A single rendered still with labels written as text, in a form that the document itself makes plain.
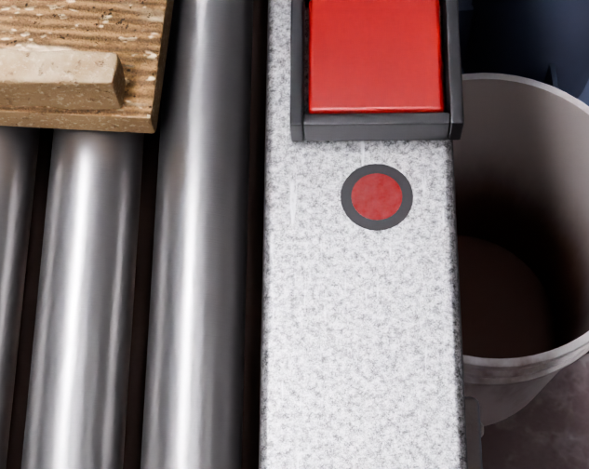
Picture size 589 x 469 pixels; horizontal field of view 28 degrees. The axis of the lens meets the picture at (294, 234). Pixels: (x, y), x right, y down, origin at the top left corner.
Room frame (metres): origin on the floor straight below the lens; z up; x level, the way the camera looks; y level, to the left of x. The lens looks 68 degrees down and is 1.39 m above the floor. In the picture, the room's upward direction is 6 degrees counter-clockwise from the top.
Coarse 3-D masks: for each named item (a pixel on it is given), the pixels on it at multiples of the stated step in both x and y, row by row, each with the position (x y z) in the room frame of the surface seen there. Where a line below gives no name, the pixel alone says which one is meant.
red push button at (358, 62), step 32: (320, 0) 0.30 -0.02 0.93; (352, 0) 0.30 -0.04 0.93; (384, 0) 0.29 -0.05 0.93; (416, 0) 0.29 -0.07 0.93; (320, 32) 0.28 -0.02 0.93; (352, 32) 0.28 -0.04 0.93; (384, 32) 0.28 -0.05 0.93; (416, 32) 0.28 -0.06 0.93; (320, 64) 0.26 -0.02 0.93; (352, 64) 0.26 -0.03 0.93; (384, 64) 0.26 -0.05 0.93; (416, 64) 0.26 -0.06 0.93; (320, 96) 0.25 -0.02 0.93; (352, 96) 0.25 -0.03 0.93; (384, 96) 0.25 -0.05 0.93; (416, 96) 0.24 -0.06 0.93
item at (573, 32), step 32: (480, 0) 0.76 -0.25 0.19; (512, 0) 0.71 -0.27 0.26; (544, 0) 0.69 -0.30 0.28; (576, 0) 0.68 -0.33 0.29; (480, 32) 0.74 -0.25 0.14; (512, 32) 0.70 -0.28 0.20; (544, 32) 0.69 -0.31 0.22; (576, 32) 0.69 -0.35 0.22; (480, 64) 0.73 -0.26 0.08; (512, 64) 0.70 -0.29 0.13; (544, 64) 0.69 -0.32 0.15; (576, 64) 0.69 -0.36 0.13; (576, 96) 0.70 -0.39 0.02
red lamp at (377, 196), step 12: (360, 180) 0.21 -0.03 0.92; (372, 180) 0.21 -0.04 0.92; (384, 180) 0.21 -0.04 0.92; (360, 192) 0.21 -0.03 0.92; (372, 192) 0.21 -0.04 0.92; (384, 192) 0.21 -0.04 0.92; (396, 192) 0.20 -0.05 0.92; (360, 204) 0.20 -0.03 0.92; (372, 204) 0.20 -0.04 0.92; (384, 204) 0.20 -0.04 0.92; (396, 204) 0.20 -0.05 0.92; (372, 216) 0.19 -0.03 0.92; (384, 216) 0.19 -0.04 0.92
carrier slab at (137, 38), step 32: (0, 0) 0.31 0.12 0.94; (32, 0) 0.31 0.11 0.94; (64, 0) 0.31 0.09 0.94; (96, 0) 0.31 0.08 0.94; (128, 0) 0.30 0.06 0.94; (160, 0) 0.30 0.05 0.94; (0, 32) 0.29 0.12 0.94; (32, 32) 0.29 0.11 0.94; (64, 32) 0.29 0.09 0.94; (96, 32) 0.29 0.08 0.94; (128, 32) 0.29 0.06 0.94; (160, 32) 0.29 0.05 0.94; (128, 64) 0.27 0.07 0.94; (160, 64) 0.27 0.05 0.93; (128, 96) 0.25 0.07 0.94; (160, 96) 0.26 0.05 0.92; (64, 128) 0.25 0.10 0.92; (96, 128) 0.25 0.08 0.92; (128, 128) 0.24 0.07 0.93
